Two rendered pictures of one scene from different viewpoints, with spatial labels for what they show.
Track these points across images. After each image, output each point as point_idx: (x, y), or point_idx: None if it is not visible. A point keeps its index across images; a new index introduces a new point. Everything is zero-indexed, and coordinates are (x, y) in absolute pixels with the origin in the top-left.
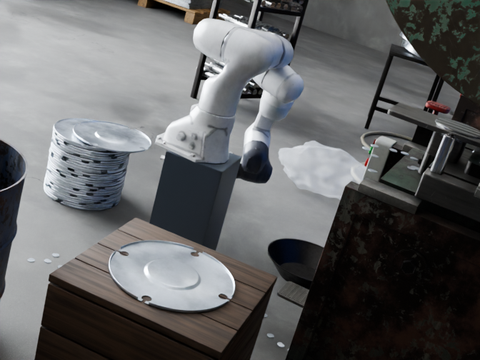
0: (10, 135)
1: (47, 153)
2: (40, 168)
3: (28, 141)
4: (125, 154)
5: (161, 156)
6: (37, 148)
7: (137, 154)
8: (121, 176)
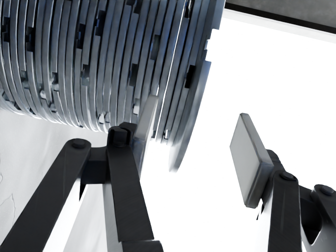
0: (85, 131)
1: (66, 130)
2: None
3: (77, 137)
4: (172, 18)
5: (155, 114)
6: (72, 129)
7: None
8: (84, 8)
